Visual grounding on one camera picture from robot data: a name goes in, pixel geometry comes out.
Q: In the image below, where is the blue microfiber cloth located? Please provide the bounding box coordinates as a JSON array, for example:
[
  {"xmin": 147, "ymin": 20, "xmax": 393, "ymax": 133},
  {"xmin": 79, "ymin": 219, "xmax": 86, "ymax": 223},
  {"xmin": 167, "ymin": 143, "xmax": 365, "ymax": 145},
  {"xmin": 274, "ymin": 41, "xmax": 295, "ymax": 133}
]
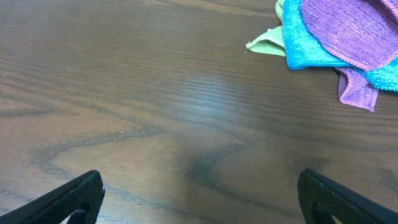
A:
[{"xmin": 282, "ymin": 0, "xmax": 397, "ymax": 91}]

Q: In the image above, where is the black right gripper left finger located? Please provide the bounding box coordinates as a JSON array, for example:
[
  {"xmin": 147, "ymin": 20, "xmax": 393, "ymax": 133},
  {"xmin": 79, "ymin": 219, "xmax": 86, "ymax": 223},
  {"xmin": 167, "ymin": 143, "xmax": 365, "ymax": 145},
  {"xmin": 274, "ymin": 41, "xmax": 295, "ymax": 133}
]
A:
[{"xmin": 1, "ymin": 170, "xmax": 105, "ymax": 224}]

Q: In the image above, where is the purple microfiber cloth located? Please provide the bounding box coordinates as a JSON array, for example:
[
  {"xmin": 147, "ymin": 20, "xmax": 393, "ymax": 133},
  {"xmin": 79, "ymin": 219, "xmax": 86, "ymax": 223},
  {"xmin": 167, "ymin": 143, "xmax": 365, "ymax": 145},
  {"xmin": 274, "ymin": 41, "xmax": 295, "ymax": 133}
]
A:
[{"xmin": 300, "ymin": 0, "xmax": 397, "ymax": 72}]

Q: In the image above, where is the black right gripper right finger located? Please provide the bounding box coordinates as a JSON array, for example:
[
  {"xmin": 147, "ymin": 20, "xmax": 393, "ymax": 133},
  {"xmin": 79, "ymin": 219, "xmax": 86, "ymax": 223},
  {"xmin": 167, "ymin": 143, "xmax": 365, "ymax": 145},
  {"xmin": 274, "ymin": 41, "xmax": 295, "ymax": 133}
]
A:
[{"xmin": 297, "ymin": 169, "xmax": 397, "ymax": 224}]

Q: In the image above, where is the green microfiber cloth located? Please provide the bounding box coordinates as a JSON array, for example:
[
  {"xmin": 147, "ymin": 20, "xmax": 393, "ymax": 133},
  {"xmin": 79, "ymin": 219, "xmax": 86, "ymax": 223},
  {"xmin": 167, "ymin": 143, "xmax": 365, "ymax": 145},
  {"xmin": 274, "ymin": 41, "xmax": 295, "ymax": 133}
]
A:
[{"xmin": 246, "ymin": 0, "xmax": 286, "ymax": 57}]

